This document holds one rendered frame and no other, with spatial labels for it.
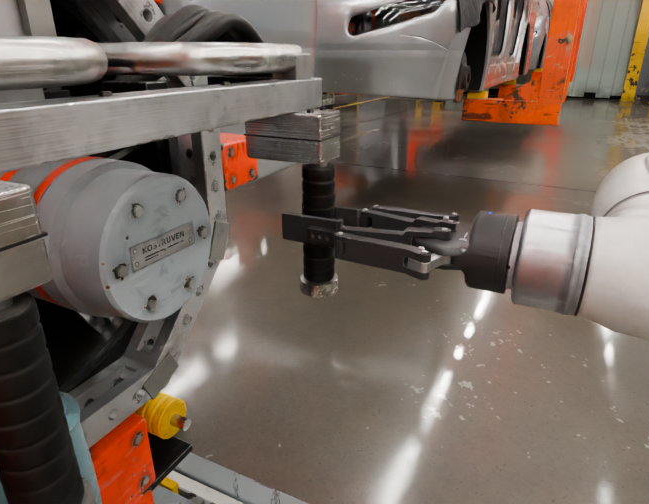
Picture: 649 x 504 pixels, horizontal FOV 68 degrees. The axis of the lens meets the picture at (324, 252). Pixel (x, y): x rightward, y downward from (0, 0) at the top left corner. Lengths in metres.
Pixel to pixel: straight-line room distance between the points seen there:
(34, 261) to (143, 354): 0.46
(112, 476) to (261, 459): 0.76
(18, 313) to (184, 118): 0.18
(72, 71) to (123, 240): 0.14
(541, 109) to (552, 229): 3.48
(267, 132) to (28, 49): 0.27
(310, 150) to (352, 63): 2.37
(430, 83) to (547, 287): 2.57
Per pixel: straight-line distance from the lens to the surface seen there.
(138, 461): 0.72
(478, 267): 0.45
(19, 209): 0.26
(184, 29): 0.52
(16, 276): 0.26
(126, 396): 0.67
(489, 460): 1.46
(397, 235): 0.47
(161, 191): 0.42
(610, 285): 0.44
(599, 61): 13.27
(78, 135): 0.31
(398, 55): 2.85
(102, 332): 0.75
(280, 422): 1.50
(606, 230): 0.45
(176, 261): 0.44
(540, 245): 0.44
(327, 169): 0.50
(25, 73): 0.29
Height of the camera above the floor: 1.00
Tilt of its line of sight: 23 degrees down
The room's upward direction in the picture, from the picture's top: straight up
